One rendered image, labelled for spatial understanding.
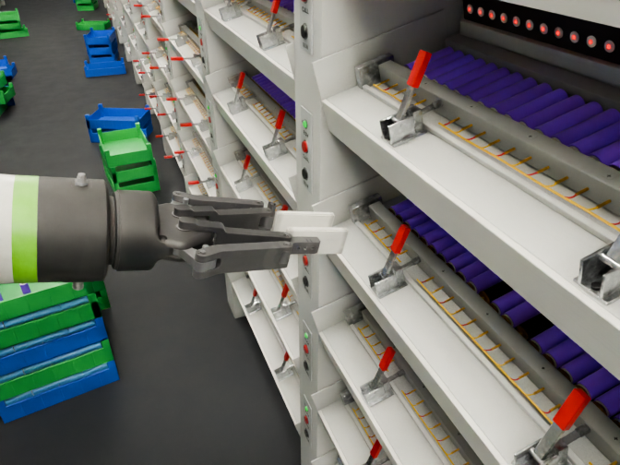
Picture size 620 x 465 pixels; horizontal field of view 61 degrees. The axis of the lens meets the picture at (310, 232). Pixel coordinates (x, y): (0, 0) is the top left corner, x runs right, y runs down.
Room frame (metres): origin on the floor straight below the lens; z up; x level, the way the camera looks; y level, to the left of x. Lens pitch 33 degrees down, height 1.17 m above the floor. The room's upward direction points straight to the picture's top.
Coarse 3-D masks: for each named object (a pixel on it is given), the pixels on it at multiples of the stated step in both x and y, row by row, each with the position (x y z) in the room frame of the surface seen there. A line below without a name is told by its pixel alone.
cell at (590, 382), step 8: (592, 376) 0.33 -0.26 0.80; (600, 376) 0.33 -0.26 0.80; (608, 376) 0.33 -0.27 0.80; (584, 384) 0.33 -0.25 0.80; (592, 384) 0.32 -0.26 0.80; (600, 384) 0.32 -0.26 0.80; (608, 384) 0.33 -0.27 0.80; (616, 384) 0.33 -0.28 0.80; (592, 392) 0.32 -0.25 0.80; (600, 392) 0.32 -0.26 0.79
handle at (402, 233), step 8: (400, 224) 0.53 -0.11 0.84; (400, 232) 0.52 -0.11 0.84; (408, 232) 0.52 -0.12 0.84; (400, 240) 0.52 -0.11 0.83; (392, 248) 0.52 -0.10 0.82; (400, 248) 0.52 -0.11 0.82; (392, 256) 0.52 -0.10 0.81; (392, 264) 0.51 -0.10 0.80; (384, 272) 0.51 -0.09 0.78; (392, 272) 0.52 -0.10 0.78
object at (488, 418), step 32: (352, 192) 0.67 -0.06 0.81; (384, 192) 0.69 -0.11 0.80; (352, 224) 0.66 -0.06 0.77; (352, 256) 0.59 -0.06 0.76; (384, 256) 0.57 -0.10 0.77; (352, 288) 0.57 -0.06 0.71; (384, 320) 0.48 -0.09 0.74; (416, 320) 0.45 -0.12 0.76; (416, 352) 0.41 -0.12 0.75; (448, 352) 0.40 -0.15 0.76; (448, 384) 0.36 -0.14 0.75; (480, 384) 0.36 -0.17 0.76; (512, 384) 0.35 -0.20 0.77; (448, 416) 0.36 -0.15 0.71; (480, 416) 0.32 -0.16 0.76; (512, 416) 0.32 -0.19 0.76; (480, 448) 0.31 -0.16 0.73; (512, 448) 0.29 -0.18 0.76; (576, 448) 0.28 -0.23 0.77
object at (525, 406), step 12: (360, 228) 0.64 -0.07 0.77; (372, 240) 0.60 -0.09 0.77; (384, 252) 0.57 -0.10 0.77; (408, 276) 0.52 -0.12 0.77; (420, 288) 0.50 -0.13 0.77; (432, 300) 0.47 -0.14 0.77; (468, 348) 0.40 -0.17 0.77; (480, 360) 0.38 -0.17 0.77; (492, 372) 0.37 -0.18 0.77; (504, 384) 0.35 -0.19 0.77; (516, 396) 0.33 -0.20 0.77; (528, 408) 0.32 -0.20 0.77; (540, 420) 0.31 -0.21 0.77; (576, 456) 0.27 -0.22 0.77
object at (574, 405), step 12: (576, 396) 0.28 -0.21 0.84; (588, 396) 0.27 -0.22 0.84; (564, 408) 0.28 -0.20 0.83; (576, 408) 0.27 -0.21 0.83; (564, 420) 0.27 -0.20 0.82; (552, 432) 0.27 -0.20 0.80; (564, 432) 0.27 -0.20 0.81; (540, 444) 0.27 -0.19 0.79; (552, 444) 0.27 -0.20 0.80; (540, 456) 0.27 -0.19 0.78
